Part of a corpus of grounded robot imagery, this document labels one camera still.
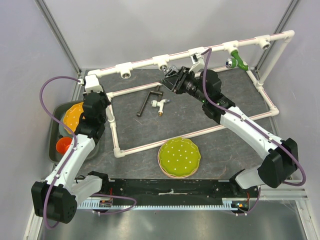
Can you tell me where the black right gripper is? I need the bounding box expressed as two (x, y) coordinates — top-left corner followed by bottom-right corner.
(160, 65), (209, 103)

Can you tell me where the chrome metal faucet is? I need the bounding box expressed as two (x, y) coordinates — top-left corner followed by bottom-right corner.
(160, 65), (178, 76)

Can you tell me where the white PVC pipe frame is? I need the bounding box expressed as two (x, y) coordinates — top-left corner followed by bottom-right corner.
(87, 30), (295, 158)

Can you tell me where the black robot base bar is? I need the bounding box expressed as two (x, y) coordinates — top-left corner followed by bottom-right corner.
(88, 171), (258, 201)

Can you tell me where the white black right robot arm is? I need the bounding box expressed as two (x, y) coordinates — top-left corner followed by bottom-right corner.
(159, 67), (298, 197)

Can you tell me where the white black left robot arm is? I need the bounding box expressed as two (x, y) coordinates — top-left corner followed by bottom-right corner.
(31, 91), (110, 224)

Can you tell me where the dark grey lever faucet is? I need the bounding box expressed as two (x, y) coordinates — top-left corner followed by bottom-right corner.
(136, 90), (165, 118)

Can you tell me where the white plastic faucet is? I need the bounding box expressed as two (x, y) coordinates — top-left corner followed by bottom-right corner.
(151, 99), (171, 117)

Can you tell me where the orange dotted plate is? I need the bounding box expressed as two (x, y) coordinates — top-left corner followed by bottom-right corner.
(62, 102), (84, 134)

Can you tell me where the dark grey tray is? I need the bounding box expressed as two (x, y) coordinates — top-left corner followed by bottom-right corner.
(47, 101), (101, 163)

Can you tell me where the grey plate under orange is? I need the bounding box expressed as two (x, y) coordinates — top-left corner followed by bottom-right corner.
(58, 123), (73, 138)

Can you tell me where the orange plastic cup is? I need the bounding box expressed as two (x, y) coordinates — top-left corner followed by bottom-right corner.
(55, 136), (73, 155)

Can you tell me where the green plastic faucet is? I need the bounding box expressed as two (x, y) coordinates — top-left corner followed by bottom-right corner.
(225, 50), (250, 71)

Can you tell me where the green dotted plate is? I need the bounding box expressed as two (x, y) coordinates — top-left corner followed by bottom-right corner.
(157, 137), (201, 179)

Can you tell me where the pink rimmed plate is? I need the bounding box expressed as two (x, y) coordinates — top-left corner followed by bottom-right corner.
(158, 152), (201, 179)

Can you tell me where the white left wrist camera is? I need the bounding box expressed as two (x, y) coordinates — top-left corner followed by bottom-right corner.
(77, 74), (104, 94)

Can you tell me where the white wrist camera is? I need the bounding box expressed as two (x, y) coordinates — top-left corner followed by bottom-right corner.
(77, 74), (104, 94)
(188, 53), (205, 73)

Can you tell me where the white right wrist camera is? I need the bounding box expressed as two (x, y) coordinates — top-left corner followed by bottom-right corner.
(188, 53), (205, 73)

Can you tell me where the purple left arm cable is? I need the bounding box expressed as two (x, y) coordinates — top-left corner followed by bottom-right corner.
(39, 76), (82, 230)

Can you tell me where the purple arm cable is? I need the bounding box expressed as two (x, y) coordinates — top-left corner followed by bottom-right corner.
(39, 76), (82, 230)
(201, 47), (307, 216)

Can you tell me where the grey cable duct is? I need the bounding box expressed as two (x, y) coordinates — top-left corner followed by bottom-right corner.
(77, 196), (249, 211)

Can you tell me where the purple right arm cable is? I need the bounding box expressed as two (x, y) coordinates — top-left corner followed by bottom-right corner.
(201, 47), (307, 216)

